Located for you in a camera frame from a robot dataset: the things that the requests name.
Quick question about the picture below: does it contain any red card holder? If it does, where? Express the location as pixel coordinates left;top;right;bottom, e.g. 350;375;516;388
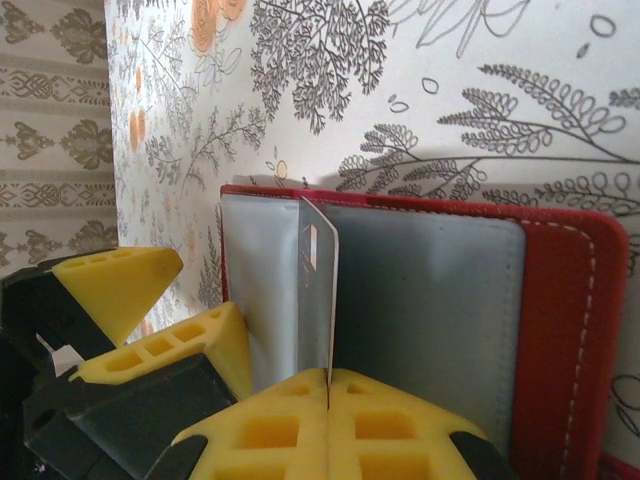
218;182;640;480

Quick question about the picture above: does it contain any black credit card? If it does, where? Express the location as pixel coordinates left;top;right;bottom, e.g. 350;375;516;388
297;193;342;384

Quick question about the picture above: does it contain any floral printed table sheet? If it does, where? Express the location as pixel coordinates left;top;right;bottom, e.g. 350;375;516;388
102;0;640;454

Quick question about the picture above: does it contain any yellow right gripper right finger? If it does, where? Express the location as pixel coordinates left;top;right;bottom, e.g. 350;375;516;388
328;368;522;480

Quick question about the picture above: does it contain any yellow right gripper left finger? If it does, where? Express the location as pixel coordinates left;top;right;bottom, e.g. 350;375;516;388
171;367;330;480

